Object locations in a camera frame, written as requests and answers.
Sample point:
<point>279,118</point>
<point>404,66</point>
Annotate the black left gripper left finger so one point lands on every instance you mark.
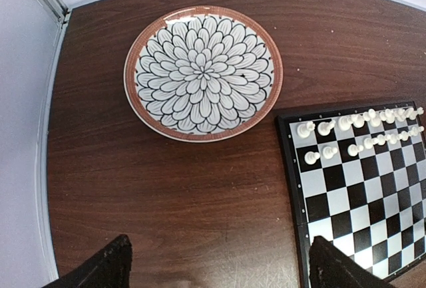
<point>109,267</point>

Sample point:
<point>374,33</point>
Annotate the white chess rook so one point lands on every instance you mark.
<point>304,130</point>

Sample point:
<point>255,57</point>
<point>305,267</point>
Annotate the black white chessboard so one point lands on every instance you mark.
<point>371,206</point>

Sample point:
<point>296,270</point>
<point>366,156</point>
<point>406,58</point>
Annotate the white chess bishop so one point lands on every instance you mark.
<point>345,122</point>

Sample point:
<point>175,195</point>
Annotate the white chess king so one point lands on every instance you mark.
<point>386,115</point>

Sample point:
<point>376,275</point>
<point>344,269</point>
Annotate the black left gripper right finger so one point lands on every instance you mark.
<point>329,267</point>

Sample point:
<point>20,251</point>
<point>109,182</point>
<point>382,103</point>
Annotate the white chess knight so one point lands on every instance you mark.
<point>324,128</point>

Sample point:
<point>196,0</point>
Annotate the floral ceramic plate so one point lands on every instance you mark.
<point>203,74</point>

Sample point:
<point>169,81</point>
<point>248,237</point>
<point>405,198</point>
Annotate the white chess pawn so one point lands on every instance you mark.
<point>329,152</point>
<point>311,157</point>
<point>369,143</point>
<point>354,149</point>

